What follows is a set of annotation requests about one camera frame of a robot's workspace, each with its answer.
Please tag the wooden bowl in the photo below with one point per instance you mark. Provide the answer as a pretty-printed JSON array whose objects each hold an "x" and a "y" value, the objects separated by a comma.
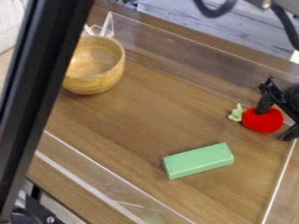
[{"x": 97, "y": 66}]

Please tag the red plush strawberry toy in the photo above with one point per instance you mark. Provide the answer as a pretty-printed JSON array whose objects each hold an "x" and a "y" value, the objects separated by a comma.
[{"x": 263, "y": 123}]

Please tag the clear acrylic tray wall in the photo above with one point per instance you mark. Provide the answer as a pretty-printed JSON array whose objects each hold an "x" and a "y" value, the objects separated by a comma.
[{"x": 99, "y": 160}]

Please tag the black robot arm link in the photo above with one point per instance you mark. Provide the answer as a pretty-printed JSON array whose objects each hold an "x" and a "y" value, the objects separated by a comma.
[{"x": 46, "y": 43}]

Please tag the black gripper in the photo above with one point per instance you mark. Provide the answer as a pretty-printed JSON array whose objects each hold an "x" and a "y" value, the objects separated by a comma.
[{"x": 281, "y": 93}]

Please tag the black metal clamp bracket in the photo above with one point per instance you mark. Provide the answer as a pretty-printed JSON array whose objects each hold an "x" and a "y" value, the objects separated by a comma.
[{"x": 31, "y": 212}]

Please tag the green rectangular block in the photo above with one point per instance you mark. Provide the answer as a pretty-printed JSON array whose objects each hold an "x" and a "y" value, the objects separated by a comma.
[{"x": 199, "y": 160}]

